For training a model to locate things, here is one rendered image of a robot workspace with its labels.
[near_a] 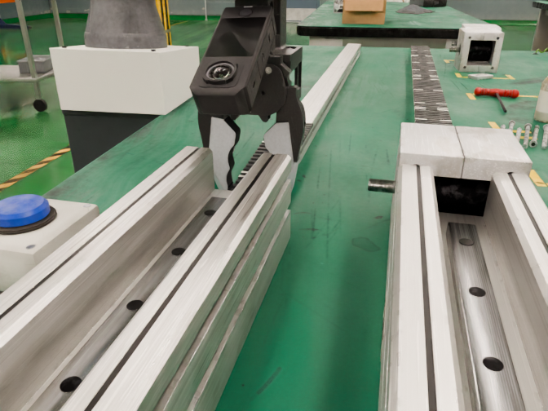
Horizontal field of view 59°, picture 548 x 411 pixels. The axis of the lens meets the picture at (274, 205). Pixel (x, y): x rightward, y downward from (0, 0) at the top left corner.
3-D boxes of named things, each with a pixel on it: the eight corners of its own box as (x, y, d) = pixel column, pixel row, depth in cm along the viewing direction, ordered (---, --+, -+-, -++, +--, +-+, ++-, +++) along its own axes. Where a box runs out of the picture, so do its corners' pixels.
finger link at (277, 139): (315, 185, 53) (299, 103, 50) (306, 208, 48) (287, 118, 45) (289, 188, 54) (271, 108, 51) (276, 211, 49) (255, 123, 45)
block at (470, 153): (368, 206, 52) (376, 120, 48) (491, 219, 49) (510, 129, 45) (360, 249, 44) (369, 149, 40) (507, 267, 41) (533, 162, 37)
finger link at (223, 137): (243, 183, 55) (258, 107, 51) (226, 205, 50) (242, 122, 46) (217, 175, 56) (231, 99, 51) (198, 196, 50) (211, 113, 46)
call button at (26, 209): (19, 212, 39) (14, 189, 38) (64, 218, 38) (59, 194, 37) (-19, 236, 35) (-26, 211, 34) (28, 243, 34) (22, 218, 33)
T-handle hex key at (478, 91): (472, 95, 99) (474, 86, 98) (517, 97, 97) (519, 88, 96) (479, 114, 85) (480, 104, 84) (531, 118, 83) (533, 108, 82)
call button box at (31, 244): (30, 254, 43) (14, 189, 40) (129, 268, 41) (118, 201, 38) (-42, 308, 36) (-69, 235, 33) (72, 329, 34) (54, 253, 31)
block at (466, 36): (444, 64, 130) (449, 27, 126) (488, 66, 128) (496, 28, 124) (448, 72, 122) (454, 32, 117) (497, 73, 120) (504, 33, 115)
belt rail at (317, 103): (346, 53, 148) (347, 43, 147) (360, 54, 147) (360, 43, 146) (270, 161, 64) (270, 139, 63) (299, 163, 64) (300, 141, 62)
